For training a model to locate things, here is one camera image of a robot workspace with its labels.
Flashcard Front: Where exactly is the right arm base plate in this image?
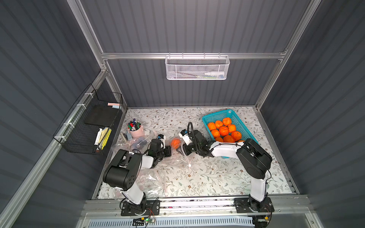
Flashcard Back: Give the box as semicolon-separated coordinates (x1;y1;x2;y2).
233;196;275;213

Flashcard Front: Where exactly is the orange from cluster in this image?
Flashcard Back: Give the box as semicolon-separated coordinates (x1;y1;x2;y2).
211;129;221;139

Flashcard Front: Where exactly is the pink pen cup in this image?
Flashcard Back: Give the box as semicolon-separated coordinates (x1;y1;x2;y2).
127;119;145;138

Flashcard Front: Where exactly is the teal plastic basket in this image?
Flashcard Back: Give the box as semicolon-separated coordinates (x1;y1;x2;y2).
202;109;258;143

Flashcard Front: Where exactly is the clear pink-dotted zip-top bag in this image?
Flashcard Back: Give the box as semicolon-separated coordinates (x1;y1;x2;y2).
112;135;171;198

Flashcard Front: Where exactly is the yellow marker in basket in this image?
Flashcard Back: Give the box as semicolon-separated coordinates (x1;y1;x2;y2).
97;127;112;151

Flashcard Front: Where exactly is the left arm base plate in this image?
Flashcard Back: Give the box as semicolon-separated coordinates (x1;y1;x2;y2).
119;199;160;216

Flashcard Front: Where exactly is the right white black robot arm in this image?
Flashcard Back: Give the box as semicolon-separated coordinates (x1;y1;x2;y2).
179;130;272;205

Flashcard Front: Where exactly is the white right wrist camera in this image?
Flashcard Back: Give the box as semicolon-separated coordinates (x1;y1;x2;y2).
179;129;192;145

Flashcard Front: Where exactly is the white wire wall basket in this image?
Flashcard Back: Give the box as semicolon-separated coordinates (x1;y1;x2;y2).
165;54;230;80

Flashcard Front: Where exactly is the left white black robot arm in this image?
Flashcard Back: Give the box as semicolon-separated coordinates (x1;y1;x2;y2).
103;139;172;205

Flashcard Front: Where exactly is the extra orange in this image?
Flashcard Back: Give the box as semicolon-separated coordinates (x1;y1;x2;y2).
227;124;237;133

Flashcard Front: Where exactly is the black wire wall basket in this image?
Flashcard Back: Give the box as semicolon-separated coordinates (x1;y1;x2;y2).
53;85;124;155

